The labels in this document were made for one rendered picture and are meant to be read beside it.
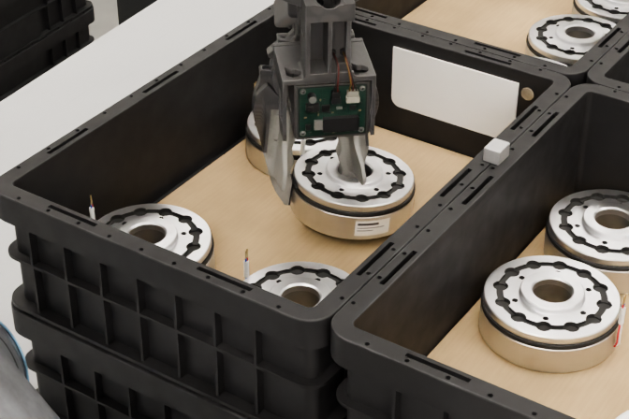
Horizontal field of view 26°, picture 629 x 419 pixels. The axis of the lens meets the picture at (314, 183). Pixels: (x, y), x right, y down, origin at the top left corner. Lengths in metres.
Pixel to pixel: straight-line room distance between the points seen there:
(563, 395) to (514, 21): 0.60
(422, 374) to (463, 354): 0.17
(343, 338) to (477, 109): 0.40
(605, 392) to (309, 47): 0.33
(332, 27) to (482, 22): 0.49
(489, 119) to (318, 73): 0.25
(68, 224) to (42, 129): 0.58
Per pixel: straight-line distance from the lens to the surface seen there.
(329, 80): 1.01
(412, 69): 1.23
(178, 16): 1.79
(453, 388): 0.84
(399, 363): 0.85
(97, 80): 1.65
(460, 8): 1.51
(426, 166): 1.23
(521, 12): 1.51
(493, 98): 1.20
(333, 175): 1.12
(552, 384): 1.00
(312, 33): 1.01
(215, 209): 1.17
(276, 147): 1.10
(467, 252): 1.02
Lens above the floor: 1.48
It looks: 33 degrees down
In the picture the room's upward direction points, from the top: straight up
